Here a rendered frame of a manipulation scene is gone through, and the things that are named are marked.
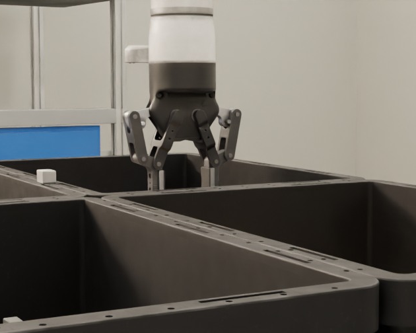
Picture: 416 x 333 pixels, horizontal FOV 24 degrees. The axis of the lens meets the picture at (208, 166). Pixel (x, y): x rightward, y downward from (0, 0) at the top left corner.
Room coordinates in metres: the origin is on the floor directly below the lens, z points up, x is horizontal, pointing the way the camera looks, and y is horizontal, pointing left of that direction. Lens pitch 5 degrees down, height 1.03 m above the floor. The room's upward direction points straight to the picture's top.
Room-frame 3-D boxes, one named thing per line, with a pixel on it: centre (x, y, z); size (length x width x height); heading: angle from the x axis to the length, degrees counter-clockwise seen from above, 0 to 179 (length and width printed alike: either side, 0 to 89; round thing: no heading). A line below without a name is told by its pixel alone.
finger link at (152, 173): (1.06, 0.07, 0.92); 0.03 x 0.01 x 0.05; 114
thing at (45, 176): (0.92, 0.16, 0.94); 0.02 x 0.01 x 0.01; 28
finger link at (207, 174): (1.09, 0.00, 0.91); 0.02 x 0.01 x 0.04; 24
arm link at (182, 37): (1.10, 0.04, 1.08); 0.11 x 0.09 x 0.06; 24
